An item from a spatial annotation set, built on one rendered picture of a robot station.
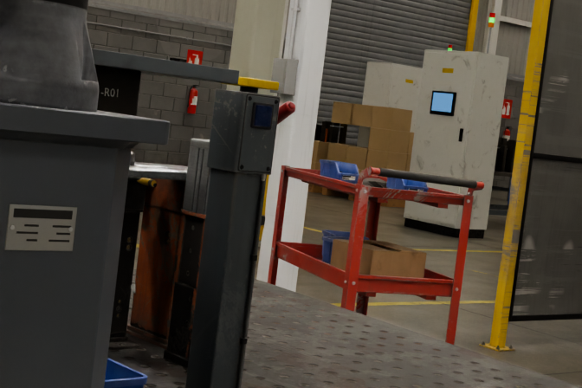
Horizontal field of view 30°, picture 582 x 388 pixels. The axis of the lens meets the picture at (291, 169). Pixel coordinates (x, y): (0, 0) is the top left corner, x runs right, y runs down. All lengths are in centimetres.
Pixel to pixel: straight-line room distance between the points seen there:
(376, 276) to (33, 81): 296
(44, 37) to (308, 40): 476
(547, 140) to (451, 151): 583
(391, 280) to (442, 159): 817
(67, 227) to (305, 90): 477
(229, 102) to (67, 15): 63
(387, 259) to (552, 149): 244
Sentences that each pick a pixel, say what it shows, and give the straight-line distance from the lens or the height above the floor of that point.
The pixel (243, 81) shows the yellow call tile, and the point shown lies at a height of 115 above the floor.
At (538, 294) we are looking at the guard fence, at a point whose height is 29.
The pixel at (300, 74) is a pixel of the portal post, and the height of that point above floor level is 132.
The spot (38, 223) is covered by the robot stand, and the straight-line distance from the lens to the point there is 88.
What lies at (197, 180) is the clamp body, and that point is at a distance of 172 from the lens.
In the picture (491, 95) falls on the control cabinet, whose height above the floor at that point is 156.
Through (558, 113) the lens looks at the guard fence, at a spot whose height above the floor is 129.
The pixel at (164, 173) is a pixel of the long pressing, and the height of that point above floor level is 100.
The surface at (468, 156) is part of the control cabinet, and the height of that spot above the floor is 88.
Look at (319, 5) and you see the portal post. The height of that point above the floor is 168.
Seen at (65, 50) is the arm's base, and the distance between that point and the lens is 91.
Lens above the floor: 112
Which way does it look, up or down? 3 degrees down
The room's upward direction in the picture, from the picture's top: 7 degrees clockwise
